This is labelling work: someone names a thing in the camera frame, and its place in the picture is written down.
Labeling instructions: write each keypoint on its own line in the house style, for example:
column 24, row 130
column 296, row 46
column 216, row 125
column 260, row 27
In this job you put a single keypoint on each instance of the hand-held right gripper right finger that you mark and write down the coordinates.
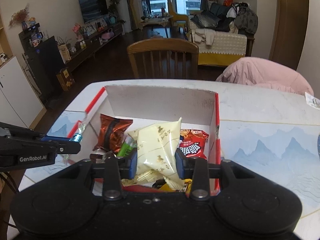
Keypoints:
column 178, row 163

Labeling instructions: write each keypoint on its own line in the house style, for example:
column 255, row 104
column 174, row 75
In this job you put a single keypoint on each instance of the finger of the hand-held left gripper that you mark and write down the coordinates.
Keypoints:
column 55, row 139
column 67, row 148

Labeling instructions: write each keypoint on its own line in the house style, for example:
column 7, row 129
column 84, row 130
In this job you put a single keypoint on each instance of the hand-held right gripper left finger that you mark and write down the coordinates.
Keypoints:
column 133, row 162

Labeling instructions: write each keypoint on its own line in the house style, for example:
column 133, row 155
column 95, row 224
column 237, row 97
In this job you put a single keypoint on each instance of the blue candy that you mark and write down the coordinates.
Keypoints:
column 78, row 137

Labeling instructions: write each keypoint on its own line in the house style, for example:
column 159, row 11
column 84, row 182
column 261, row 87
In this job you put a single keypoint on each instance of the green snack packet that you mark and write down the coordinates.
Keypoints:
column 126, row 147

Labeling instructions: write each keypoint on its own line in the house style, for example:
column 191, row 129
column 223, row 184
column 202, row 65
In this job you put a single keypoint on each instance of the red cartoon snack bag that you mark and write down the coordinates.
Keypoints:
column 195, row 145

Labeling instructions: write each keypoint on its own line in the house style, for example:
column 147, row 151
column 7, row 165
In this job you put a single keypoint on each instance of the pale yellow snack packet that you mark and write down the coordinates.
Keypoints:
column 157, row 142

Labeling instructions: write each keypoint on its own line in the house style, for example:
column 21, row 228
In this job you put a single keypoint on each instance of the dark brown snack packet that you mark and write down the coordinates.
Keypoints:
column 97, row 158

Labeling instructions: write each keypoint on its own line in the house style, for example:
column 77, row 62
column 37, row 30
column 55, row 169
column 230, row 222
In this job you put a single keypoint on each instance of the copper brown snack packet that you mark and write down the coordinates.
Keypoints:
column 112, row 132

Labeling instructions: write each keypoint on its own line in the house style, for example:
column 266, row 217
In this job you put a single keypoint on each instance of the red cardboard box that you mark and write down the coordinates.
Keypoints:
column 160, row 105

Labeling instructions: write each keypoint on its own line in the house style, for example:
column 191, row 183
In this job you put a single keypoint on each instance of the white cabinet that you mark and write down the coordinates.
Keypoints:
column 17, row 95

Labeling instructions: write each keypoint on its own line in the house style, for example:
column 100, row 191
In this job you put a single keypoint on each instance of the brown cardboard box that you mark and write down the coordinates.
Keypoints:
column 65, row 78

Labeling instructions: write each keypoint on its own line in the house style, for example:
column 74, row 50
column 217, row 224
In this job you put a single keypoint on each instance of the black tall cabinet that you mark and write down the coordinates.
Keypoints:
column 42, row 65

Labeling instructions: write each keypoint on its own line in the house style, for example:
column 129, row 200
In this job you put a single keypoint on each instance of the beige paper bag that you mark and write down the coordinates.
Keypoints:
column 64, row 52

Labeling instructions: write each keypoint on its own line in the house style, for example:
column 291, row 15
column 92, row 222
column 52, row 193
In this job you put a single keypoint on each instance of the low dark television cabinet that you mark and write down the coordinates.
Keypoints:
column 85, row 47

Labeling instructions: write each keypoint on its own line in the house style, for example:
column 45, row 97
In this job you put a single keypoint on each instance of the wooden dining chair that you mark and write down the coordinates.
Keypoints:
column 162, row 46

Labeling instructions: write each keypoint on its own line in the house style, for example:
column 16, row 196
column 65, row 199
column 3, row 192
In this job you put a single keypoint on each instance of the pink padded jacket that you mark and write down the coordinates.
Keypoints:
column 262, row 75

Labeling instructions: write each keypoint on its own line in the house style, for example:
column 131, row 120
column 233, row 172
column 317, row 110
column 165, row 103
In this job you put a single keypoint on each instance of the white lace sofa cover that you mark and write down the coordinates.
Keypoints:
column 225, row 45

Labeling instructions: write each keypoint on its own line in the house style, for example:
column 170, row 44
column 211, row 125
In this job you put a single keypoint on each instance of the dried flower bunch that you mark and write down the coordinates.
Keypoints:
column 18, row 16

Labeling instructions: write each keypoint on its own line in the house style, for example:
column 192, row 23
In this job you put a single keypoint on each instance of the beige garment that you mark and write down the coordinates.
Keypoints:
column 203, row 36

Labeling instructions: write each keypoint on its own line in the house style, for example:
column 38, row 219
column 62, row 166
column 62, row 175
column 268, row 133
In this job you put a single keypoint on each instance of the flat screen television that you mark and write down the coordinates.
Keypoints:
column 93, row 7

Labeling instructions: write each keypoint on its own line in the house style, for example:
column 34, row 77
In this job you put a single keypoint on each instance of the wooden coffee table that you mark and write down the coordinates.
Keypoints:
column 155, row 21

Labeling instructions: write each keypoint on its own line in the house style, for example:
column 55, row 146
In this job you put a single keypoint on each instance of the white paper packet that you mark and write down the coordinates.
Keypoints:
column 312, row 100

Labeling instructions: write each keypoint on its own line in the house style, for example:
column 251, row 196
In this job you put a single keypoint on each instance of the white tower air conditioner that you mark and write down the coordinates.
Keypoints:
column 123, row 7

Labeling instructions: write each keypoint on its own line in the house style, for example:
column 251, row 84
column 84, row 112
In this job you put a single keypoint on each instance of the yellow wooden giraffe chair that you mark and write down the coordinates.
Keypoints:
column 175, row 15

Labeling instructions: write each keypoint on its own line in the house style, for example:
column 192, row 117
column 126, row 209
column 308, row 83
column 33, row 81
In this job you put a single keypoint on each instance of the yellow brown curtain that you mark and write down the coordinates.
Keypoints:
column 133, row 5

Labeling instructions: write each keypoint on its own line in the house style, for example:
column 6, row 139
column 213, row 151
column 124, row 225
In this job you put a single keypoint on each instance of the dark sofa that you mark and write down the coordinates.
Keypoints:
column 217, row 9

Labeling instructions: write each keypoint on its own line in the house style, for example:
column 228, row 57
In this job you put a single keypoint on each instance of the dark grey jacket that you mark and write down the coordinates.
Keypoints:
column 246, row 18

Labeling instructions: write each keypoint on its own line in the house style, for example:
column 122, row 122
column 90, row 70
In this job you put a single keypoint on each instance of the wooden door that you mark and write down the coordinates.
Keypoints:
column 287, row 30

